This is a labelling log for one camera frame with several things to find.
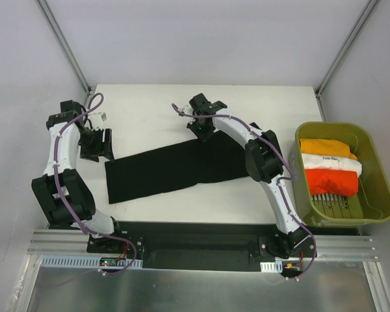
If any black t shirt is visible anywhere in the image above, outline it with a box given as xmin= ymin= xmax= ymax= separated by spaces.
xmin=105 ymin=131 xmax=249 ymax=204

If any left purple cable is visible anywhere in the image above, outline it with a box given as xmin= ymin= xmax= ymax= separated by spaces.
xmin=51 ymin=92 xmax=137 ymax=277

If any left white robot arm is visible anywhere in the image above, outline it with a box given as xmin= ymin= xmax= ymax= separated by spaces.
xmin=31 ymin=100 xmax=125 ymax=253

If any right white cable duct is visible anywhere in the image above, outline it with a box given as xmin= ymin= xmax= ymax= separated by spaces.
xmin=260 ymin=260 xmax=283 ymax=274

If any white rolled t shirt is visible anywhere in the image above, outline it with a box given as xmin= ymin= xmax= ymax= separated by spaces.
xmin=302 ymin=153 xmax=363 ymax=177

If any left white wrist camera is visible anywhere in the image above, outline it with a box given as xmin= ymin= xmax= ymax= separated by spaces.
xmin=88 ymin=112 xmax=107 ymax=131

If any olive green plastic bin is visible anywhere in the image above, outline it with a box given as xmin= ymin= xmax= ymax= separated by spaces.
xmin=289 ymin=122 xmax=390 ymax=228

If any left aluminium corner post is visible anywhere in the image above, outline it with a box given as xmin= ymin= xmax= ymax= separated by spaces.
xmin=35 ymin=0 xmax=92 ymax=94

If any orange rolled t shirt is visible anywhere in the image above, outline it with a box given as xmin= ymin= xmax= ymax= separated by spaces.
xmin=305 ymin=168 xmax=360 ymax=198

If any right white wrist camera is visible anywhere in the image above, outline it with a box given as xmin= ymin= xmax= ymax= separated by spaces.
xmin=176 ymin=105 xmax=193 ymax=116

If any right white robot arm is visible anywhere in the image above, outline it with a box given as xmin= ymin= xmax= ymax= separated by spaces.
xmin=175 ymin=93 xmax=309 ymax=259

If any yellow rolled t shirt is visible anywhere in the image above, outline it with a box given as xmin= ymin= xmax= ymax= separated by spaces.
xmin=299 ymin=138 xmax=358 ymax=160

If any white cable duct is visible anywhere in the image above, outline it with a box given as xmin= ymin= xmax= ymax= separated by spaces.
xmin=260 ymin=260 xmax=283 ymax=274
xmin=42 ymin=255 xmax=143 ymax=270

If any left white cable duct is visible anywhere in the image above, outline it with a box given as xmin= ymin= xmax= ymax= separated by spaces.
xmin=42 ymin=255 xmax=143 ymax=270

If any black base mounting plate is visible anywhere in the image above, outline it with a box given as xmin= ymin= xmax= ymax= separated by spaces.
xmin=86 ymin=222 xmax=316 ymax=272

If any right aluminium corner post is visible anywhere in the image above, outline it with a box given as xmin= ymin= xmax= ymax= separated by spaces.
xmin=317 ymin=0 xmax=380 ymax=94

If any aluminium frame rail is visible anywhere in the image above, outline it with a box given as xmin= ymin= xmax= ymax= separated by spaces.
xmin=27 ymin=229 xmax=380 ymax=262

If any aluminium corner post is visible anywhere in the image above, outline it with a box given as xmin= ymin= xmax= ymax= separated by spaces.
xmin=317 ymin=0 xmax=380 ymax=94
xmin=35 ymin=0 xmax=92 ymax=94

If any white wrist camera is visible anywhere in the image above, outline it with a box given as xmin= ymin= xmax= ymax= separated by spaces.
xmin=88 ymin=112 xmax=107 ymax=131
xmin=176 ymin=105 xmax=193 ymax=116

